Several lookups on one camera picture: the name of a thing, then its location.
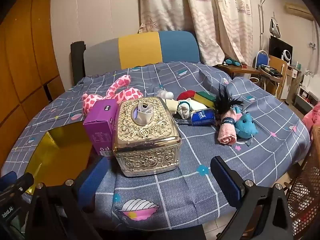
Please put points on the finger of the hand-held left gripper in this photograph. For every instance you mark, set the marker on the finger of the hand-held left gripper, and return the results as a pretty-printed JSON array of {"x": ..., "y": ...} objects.
[
  {"x": 25, "y": 181},
  {"x": 7, "y": 180}
]

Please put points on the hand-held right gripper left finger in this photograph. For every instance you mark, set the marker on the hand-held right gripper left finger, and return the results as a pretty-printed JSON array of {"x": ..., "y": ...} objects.
[{"x": 93, "y": 180}]

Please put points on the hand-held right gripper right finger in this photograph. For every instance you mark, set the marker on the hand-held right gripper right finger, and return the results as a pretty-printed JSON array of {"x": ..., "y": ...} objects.
[{"x": 226, "y": 180}]

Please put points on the shiny gold tray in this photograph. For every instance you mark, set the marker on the shiny gold tray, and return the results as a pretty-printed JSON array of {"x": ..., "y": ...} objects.
[{"x": 57, "y": 160}]

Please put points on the pink towel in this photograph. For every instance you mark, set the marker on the pink towel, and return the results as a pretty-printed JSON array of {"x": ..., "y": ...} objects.
[{"x": 226, "y": 135}]

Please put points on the blue plush toy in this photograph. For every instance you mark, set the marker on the blue plush toy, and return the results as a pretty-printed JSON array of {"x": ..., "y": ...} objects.
[{"x": 246, "y": 127}]

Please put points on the blue tissue pack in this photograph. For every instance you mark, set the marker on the blue tissue pack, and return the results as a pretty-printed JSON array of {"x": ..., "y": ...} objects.
[{"x": 203, "y": 118}]

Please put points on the black feather beaded hair piece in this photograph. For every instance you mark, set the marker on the black feather beaded hair piece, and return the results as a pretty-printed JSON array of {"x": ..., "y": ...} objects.
[{"x": 225, "y": 103}]

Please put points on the white sock with blue stripe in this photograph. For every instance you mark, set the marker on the white sock with blue stripe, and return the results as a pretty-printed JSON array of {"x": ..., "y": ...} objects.
[{"x": 185, "y": 110}]

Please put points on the yellow green sponge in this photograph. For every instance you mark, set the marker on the yellow green sponge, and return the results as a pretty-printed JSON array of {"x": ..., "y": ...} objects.
[{"x": 205, "y": 100}]

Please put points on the red sock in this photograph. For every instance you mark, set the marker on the red sock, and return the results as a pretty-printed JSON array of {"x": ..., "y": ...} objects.
[{"x": 186, "y": 95}]

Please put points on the purple cardboard box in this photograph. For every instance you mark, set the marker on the purple cardboard box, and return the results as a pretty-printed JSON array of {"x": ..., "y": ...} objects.
[{"x": 100, "y": 125}]

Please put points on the ornate gold tissue box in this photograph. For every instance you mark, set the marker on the ornate gold tissue box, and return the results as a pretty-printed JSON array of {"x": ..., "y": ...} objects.
[{"x": 147, "y": 140}]

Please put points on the wicker chair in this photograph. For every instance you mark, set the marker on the wicker chair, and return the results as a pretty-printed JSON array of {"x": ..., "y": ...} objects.
[{"x": 305, "y": 195}]

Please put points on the white tissue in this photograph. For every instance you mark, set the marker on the white tissue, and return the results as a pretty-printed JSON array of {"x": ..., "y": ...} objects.
[{"x": 145, "y": 112}]

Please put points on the pink spotted plush giraffe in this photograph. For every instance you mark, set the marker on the pink spotted plush giraffe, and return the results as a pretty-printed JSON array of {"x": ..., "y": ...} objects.
[{"x": 125, "y": 93}]

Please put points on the cream cloth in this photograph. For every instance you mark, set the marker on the cream cloth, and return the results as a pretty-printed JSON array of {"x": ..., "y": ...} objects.
[{"x": 172, "y": 105}]

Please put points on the pink cloth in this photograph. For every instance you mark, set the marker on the pink cloth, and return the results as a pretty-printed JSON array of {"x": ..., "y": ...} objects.
[{"x": 312, "y": 117}]

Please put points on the wooden bedside table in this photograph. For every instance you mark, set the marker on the wooden bedside table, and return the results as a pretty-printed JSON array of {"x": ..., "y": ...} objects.
[{"x": 240, "y": 69}]

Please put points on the dark green case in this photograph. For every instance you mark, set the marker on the dark green case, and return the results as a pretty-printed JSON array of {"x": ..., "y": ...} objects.
[{"x": 270, "y": 70}]

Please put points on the teal toy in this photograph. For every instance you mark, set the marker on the teal toy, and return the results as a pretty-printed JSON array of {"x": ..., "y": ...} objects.
[{"x": 231, "y": 62}]

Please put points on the blue white chair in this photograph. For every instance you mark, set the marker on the blue white chair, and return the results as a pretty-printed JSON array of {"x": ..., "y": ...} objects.
[{"x": 262, "y": 59}]

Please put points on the wooden wardrobe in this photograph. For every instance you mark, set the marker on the wooden wardrobe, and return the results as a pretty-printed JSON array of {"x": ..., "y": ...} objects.
[{"x": 25, "y": 55}]

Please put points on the wooden chair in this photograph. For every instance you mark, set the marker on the wooden chair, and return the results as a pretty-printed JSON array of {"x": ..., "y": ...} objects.
[{"x": 277, "y": 62}]

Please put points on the white desk fan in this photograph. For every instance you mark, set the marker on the white desk fan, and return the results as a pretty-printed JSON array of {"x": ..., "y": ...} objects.
[{"x": 285, "y": 57}]

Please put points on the grey yellow blue headboard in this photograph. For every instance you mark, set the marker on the grey yellow blue headboard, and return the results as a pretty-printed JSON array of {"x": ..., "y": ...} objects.
[{"x": 140, "y": 50}]

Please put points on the black monitor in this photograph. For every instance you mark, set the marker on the black monitor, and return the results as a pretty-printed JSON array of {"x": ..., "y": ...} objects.
[{"x": 278, "y": 46}]

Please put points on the ship-print curtain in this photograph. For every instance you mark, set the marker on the ship-print curtain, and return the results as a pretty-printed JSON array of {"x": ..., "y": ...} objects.
[{"x": 195, "y": 17}]

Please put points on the white pole stand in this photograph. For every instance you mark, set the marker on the white pole stand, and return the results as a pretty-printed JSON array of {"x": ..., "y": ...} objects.
[{"x": 262, "y": 17}]

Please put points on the beige air conditioner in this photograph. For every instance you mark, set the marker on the beige air conditioner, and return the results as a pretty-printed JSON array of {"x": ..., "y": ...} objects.
[{"x": 297, "y": 10}]

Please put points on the black bed post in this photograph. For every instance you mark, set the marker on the black bed post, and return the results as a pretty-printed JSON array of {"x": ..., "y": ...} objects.
[{"x": 78, "y": 60}]

